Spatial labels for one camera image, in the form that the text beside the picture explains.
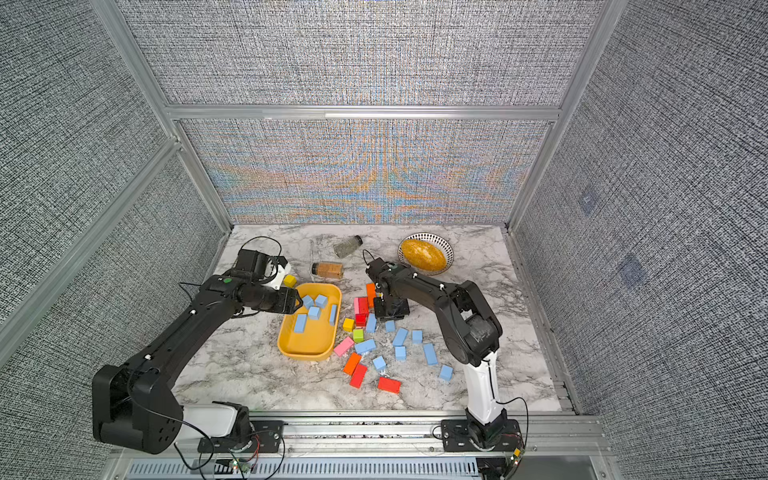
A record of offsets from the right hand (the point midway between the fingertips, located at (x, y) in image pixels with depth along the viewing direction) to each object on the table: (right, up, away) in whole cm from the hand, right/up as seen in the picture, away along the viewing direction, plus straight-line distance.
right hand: (385, 310), depth 94 cm
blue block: (-24, +3, -1) cm, 25 cm away
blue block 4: (-27, -5, -1) cm, 27 cm away
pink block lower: (-12, -10, -6) cm, 17 cm away
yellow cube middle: (-11, -4, -3) cm, 12 cm away
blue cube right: (+9, -7, -5) cm, 13 cm away
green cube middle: (-8, -6, -6) cm, 12 cm away
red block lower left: (-8, -16, -10) cm, 21 cm away
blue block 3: (-22, -1, -1) cm, 22 cm away
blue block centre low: (-6, -9, -6) cm, 13 cm away
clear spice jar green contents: (-14, +20, +16) cm, 30 cm away
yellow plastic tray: (-23, -7, 0) cm, 24 cm away
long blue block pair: (+1, -4, -3) cm, 5 cm away
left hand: (-25, +5, -10) cm, 28 cm away
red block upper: (-7, +1, +2) cm, 7 cm away
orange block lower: (-10, -14, -8) cm, 18 cm away
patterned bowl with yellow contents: (+14, +18, +9) cm, 25 cm away
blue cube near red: (-2, -13, -10) cm, 17 cm away
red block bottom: (+1, -18, -12) cm, 22 cm away
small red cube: (-8, -3, -1) cm, 8 cm away
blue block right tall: (+4, -8, -4) cm, 9 cm away
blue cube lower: (+4, -11, -8) cm, 14 cm away
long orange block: (-5, +4, +7) cm, 10 cm away
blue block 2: (-21, +3, +1) cm, 21 cm away
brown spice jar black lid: (-20, +12, +10) cm, 25 cm away
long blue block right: (+13, -12, -7) cm, 19 cm away
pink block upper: (-9, +1, +1) cm, 9 cm away
